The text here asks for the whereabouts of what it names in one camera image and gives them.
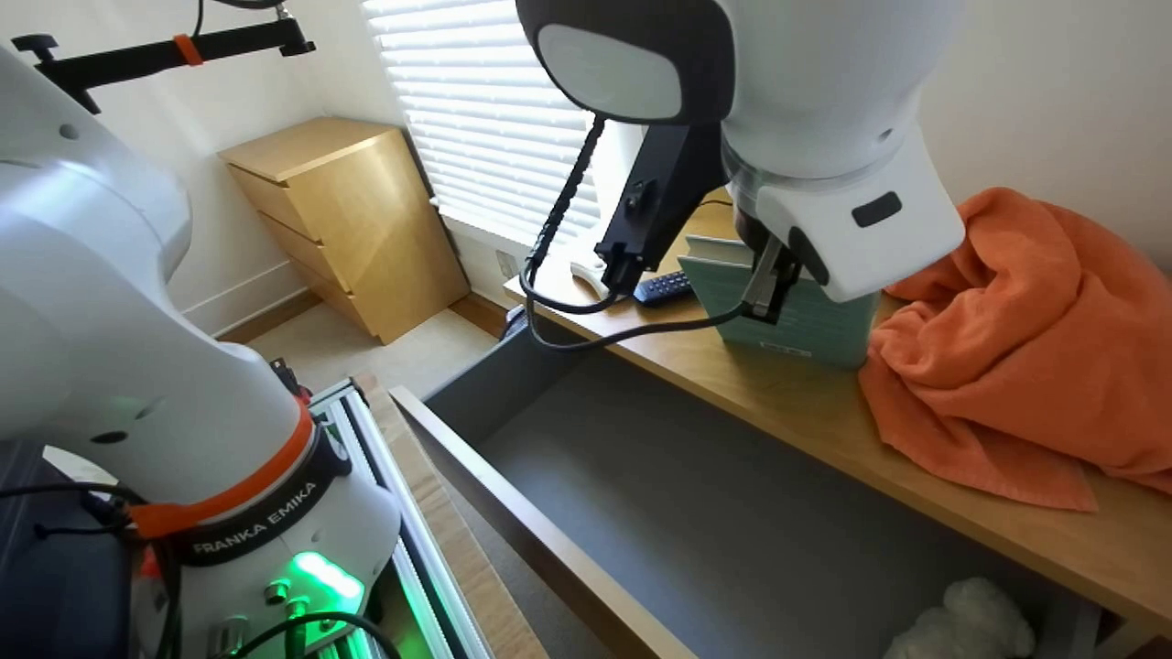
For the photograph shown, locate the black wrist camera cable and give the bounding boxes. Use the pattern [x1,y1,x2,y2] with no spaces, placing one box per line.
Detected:
[515,112,753,354]

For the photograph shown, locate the white plush toy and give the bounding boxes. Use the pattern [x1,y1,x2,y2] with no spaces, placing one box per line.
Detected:
[881,575,1040,659]

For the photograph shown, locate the white window blinds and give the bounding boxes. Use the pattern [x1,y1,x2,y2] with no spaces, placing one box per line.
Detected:
[363,0,653,255]

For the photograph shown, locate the small white object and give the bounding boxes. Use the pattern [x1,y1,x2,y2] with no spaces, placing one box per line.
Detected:
[562,254,615,303]

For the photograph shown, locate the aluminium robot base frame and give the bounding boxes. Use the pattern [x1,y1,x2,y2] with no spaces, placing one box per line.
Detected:
[304,379,494,659]

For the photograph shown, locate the grey open drawer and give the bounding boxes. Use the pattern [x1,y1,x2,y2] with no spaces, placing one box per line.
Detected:
[387,314,1109,659]

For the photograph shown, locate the small wooden drawer chest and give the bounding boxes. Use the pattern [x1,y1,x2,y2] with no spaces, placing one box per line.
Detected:
[221,112,475,349]

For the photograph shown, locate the black remote control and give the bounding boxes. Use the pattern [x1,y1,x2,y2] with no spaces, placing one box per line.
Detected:
[631,269,694,313]

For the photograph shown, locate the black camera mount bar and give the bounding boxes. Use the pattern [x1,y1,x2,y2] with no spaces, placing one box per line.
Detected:
[12,10,319,116]

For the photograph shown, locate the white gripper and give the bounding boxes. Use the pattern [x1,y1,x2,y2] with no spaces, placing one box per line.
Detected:
[727,112,970,330]

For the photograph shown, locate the teal book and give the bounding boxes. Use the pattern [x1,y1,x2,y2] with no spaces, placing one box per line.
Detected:
[674,231,881,374]

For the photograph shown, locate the orange towel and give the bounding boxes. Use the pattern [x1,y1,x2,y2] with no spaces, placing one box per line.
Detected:
[857,183,1172,515]

